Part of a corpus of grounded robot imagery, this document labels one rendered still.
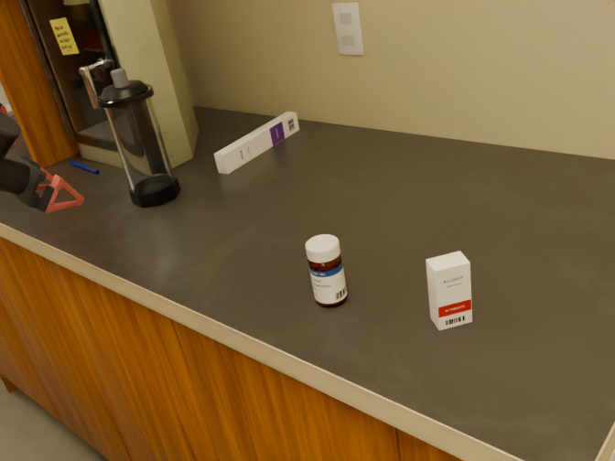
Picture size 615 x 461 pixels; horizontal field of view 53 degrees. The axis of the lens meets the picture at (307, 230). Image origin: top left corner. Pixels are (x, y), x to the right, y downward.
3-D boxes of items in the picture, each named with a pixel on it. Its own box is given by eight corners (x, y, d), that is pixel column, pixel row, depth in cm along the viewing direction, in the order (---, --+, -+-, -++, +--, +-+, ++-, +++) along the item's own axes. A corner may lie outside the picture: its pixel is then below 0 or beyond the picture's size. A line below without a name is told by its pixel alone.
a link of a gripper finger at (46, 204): (77, 176, 117) (31, 162, 110) (95, 187, 113) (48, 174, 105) (63, 209, 117) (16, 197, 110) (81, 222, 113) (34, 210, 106)
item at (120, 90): (137, 93, 125) (127, 61, 122) (159, 99, 119) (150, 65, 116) (96, 108, 120) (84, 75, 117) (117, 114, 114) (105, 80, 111)
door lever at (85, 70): (117, 101, 132) (111, 101, 134) (103, 58, 128) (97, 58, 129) (96, 111, 129) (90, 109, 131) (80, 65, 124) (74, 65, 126)
